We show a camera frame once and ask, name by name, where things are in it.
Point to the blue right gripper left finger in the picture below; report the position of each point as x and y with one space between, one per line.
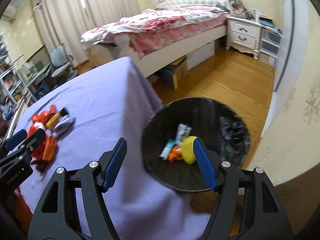
112 162

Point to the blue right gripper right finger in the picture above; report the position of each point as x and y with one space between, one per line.
206 167

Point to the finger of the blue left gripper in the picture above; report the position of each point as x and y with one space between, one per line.
15 140
30 144

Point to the white round wad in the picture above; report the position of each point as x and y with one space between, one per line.
40 125

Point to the yellow bottle black cap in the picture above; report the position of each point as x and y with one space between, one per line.
56 117

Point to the dark red ribbon bundle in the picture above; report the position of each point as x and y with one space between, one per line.
36 156

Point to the white tissue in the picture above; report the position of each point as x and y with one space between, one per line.
62 126

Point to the red plastic bag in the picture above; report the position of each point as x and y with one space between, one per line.
44 116

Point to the black trash bin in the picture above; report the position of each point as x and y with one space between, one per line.
202 115

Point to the yellow foam fruit net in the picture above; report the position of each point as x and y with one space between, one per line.
187 152

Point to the black bin liner bag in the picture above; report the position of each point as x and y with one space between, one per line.
235 140

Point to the blue bin under desk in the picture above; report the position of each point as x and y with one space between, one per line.
41 92

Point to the teal white tube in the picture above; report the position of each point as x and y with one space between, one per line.
167 149

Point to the printed snack wrapper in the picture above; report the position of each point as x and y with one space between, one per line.
183 131

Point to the bookshelf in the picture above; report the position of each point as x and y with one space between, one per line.
13 88

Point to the purple tablecloth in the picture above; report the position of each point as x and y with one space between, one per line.
109 102

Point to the white desk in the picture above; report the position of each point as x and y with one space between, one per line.
31 76

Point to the blue grey desk chair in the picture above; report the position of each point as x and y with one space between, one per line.
62 63

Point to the blue yellow box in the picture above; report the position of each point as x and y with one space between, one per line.
168 76

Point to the cardboard box under bed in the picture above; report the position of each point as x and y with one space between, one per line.
179 66

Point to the white box under bed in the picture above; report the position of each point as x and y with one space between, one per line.
200 55

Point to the air conditioner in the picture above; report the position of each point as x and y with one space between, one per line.
9 14

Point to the beige curtains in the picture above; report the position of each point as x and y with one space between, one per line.
64 21

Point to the pink floral quilt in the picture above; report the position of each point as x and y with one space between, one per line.
152 30

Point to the clear plastic drawer unit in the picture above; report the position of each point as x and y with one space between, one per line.
269 46

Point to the white nightstand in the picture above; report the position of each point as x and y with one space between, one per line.
243 35

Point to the nightstand clutter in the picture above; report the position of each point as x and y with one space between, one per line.
240 11

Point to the white sliding wardrobe door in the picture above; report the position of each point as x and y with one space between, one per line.
292 52

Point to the white bed frame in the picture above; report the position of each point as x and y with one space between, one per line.
151 63

